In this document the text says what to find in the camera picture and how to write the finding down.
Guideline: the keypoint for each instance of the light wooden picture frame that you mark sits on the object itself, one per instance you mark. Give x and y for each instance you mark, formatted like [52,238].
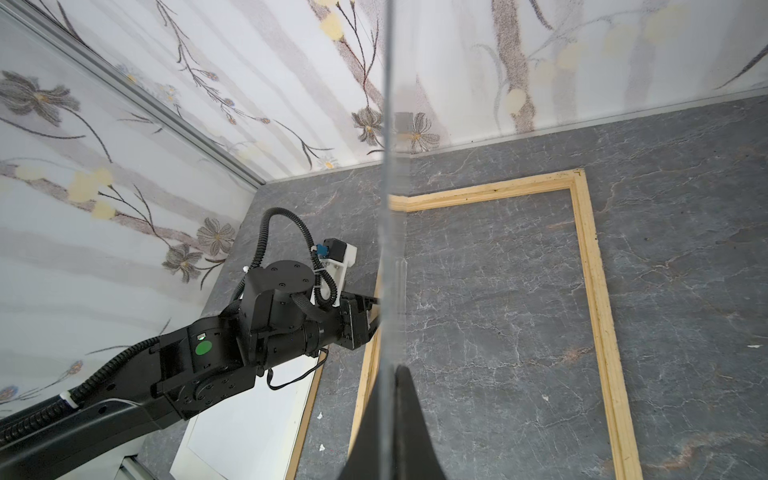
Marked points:
[510,338]

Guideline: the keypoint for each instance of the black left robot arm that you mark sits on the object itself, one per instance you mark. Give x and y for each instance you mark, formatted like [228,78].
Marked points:
[176,376]

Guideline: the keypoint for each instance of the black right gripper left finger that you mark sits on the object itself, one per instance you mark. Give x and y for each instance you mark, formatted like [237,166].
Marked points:
[365,461]

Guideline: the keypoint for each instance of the clear acrylic sheet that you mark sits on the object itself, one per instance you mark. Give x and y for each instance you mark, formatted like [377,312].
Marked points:
[399,126]

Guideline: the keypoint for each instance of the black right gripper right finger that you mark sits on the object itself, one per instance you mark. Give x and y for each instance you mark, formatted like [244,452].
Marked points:
[413,456]

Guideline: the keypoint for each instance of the white photo mat board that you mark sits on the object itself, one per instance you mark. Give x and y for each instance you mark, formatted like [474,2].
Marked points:
[250,436]

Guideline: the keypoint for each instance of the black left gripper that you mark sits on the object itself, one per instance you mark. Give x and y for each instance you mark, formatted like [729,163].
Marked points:
[358,322]

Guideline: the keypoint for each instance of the brown wooden backing board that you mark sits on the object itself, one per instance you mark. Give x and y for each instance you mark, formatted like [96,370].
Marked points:
[305,420]

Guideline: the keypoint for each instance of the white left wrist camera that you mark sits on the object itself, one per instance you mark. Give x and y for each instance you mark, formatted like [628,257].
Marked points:
[336,257]

